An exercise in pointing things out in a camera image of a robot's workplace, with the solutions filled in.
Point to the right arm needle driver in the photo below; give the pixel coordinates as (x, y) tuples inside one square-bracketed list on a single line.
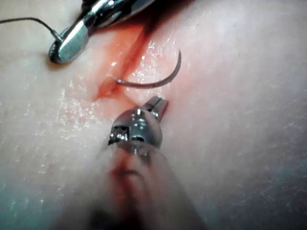
[(112, 12)]

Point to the right arm needle driver jaw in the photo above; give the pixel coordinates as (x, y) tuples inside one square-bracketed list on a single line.
[(73, 40), (53, 51)]

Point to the left arm needle driver jaw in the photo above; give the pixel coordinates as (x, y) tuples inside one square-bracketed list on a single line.
[(161, 107), (152, 104)]

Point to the left arm needle driver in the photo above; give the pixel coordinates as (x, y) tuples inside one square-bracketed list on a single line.
[(144, 129)]

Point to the black thread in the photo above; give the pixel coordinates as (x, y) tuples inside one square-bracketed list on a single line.
[(31, 18)]

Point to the dark left arm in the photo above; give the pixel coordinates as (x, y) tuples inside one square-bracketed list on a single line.
[(144, 191)]

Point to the curved steel needle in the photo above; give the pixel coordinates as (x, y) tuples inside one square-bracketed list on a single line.
[(153, 85)]

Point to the tissue pad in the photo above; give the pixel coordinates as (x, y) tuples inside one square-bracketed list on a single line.
[(239, 107)]

